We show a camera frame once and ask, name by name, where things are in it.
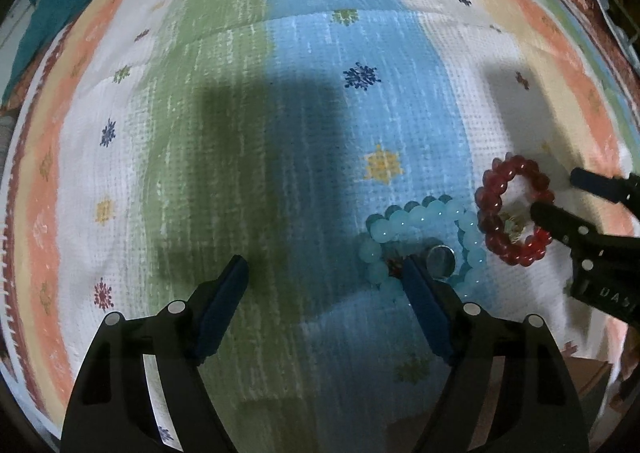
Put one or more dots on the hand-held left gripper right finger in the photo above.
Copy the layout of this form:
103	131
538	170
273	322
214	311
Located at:
425	313

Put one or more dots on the round silver metal disc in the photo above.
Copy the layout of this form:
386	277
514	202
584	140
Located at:
441	261

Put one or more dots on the striped woven mat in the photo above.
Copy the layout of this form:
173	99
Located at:
300	83

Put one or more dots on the teal cloth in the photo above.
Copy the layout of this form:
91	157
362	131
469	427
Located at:
55	8

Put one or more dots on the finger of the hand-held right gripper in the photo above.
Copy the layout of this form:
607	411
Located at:
557	218
600	185

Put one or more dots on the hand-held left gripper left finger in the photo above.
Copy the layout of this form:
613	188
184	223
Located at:
225	303

